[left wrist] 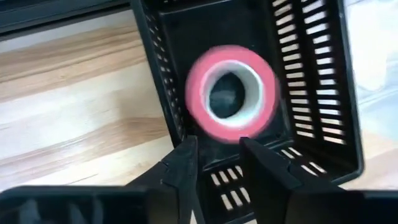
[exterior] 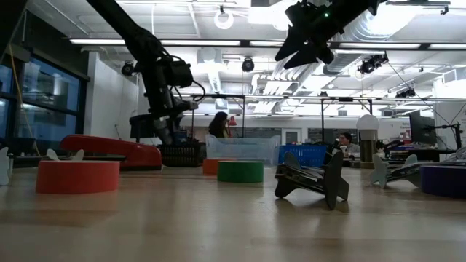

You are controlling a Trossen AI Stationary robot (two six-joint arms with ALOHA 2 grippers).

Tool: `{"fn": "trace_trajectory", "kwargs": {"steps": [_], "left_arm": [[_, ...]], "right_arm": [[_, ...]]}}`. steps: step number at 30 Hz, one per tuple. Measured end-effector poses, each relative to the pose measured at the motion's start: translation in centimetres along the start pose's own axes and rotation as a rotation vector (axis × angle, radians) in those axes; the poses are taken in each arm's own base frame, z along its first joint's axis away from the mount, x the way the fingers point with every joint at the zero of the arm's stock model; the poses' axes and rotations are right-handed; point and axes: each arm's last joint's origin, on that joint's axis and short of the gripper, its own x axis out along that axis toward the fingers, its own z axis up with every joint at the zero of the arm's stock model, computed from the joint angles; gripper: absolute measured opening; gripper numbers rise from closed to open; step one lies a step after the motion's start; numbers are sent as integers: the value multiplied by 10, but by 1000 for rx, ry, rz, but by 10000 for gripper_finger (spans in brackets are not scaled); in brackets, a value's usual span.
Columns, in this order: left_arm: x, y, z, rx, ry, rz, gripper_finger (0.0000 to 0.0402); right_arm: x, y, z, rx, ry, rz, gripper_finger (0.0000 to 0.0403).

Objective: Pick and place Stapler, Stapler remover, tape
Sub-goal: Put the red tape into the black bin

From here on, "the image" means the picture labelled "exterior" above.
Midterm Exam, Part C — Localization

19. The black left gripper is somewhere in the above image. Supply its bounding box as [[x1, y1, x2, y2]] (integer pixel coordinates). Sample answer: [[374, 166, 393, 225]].
[[145, 87, 200, 146]]

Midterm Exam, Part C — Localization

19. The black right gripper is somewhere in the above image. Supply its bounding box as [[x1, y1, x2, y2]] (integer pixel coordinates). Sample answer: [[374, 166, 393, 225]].
[[275, 14, 350, 70]]

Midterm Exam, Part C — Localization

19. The red stapler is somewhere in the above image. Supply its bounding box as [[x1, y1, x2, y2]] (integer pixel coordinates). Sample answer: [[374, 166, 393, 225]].
[[59, 134, 163, 172]]

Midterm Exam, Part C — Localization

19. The orange tape roll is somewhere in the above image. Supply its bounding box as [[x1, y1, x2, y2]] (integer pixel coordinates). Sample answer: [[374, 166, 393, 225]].
[[202, 157, 237, 176]]

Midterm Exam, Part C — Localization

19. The green tape roll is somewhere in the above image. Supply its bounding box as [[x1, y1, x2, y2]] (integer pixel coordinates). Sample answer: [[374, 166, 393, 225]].
[[217, 160, 265, 184]]

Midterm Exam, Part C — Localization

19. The red-orange tape roll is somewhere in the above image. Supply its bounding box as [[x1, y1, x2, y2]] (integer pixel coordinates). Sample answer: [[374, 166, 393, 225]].
[[35, 160, 121, 195]]

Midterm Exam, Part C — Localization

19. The beige staple remover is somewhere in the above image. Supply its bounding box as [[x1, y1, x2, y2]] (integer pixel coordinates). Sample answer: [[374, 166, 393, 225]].
[[46, 148, 85, 162]]

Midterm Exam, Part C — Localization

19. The dark staple remover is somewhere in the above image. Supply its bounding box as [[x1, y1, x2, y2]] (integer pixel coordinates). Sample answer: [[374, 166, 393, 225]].
[[273, 150, 351, 211]]

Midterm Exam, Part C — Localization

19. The cream white staple remover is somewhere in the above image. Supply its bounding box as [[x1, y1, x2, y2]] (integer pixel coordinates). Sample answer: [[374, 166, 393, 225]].
[[368, 153, 424, 190]]

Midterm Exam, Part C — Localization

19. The light blue staple remover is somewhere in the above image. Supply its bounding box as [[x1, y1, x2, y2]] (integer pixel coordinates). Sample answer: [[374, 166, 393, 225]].
[[0, 146, 10, 186]]

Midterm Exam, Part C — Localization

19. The dark blue tape roll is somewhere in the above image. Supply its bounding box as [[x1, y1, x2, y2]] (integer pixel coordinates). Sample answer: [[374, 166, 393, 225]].
[[419, 163, 466, 199]]

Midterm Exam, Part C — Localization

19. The black monitor on arm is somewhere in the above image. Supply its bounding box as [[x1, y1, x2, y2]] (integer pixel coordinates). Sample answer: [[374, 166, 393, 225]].
[[407, 108, 464, 151]]

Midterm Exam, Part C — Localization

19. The black plastic basket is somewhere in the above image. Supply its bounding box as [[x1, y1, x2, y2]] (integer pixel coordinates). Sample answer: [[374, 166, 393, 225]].
[[159, 141, 205, 168]]

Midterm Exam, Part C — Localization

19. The black monitor on stand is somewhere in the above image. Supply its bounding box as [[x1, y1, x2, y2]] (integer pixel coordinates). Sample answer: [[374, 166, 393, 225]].
[[130, 114, 161, 143]]

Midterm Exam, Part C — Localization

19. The person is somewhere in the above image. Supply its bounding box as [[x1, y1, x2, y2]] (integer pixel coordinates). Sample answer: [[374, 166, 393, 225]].
[[208, 111, 231, 139], [336, 131, 361, 156]]

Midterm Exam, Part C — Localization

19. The black ceiling spotlight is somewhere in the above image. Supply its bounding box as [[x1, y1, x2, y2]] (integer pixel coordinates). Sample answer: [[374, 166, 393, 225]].
[[241, 56, 256, 73], [121, 60, 136, 77]]

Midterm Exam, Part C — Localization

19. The clear plastic bin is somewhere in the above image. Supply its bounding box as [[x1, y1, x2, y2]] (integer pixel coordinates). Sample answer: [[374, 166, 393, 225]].
[[205, 134, 282, 167]]

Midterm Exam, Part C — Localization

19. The long ceiling light strip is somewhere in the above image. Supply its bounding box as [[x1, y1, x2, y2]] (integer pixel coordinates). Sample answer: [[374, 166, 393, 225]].
[[68, 38, 466, 51]]

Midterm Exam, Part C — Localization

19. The table lamp with white bulb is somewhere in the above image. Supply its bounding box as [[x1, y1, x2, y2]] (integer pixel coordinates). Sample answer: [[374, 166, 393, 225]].
[[355, 113, 381, 170]]

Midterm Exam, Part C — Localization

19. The blue plastic basket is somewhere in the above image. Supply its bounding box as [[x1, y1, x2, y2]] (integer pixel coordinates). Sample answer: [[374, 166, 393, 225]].
[[277, 144, 328, 169]]

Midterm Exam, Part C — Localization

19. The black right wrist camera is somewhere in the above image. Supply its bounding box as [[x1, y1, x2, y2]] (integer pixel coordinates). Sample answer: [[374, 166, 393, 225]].
[[285, 1, 320, 28]]

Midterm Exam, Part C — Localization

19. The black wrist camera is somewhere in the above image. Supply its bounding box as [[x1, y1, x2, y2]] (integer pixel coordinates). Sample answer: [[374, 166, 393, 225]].
[[285, 1, 320, 28], [159, 60, 194, 88]]

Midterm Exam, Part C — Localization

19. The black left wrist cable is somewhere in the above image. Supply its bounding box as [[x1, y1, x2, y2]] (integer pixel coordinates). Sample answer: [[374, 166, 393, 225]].
[[170, 54, 207, 103]]

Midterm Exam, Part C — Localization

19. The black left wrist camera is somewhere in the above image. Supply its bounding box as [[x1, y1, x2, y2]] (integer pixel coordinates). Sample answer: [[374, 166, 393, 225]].
[[159, 60, 194, 88]]

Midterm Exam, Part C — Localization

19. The black metal frame stand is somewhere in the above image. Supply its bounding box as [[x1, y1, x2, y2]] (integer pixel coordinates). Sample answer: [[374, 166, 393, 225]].
[[144, 92, 374, 145]]

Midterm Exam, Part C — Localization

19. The white ring light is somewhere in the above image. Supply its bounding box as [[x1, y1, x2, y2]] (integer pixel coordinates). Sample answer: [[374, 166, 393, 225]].
[[213, 6, 235, 31]]

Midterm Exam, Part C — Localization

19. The yellow cable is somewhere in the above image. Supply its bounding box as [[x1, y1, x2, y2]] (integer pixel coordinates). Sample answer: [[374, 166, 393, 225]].
[[7, 44, 42, 157]]

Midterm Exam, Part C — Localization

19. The white cable bundle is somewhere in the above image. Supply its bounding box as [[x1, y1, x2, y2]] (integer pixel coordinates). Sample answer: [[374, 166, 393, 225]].
[[446, 146, 466, 163]]

